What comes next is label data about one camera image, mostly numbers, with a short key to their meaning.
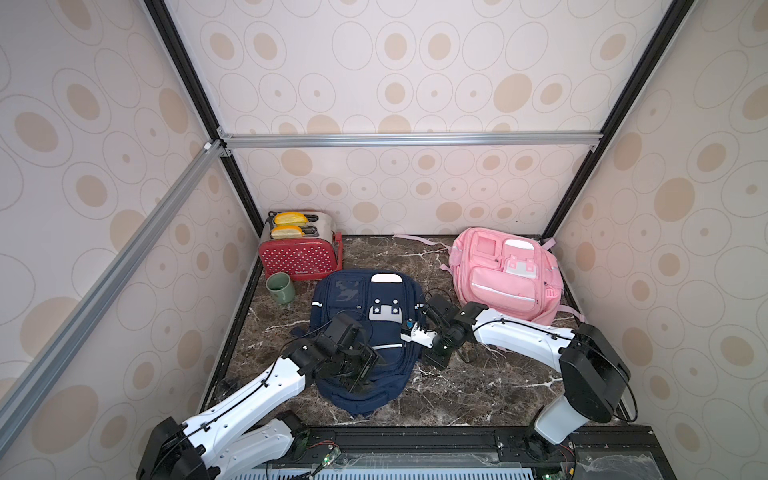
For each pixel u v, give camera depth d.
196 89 0.80
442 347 0.71
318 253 0.97
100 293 0.53
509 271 1.03
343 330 0.60
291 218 0.97
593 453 0.73
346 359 0.64
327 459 0.71
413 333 0.76
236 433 0.44
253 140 0.90
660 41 0.71
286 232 0.94
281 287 0.99
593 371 0.44
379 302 0.97
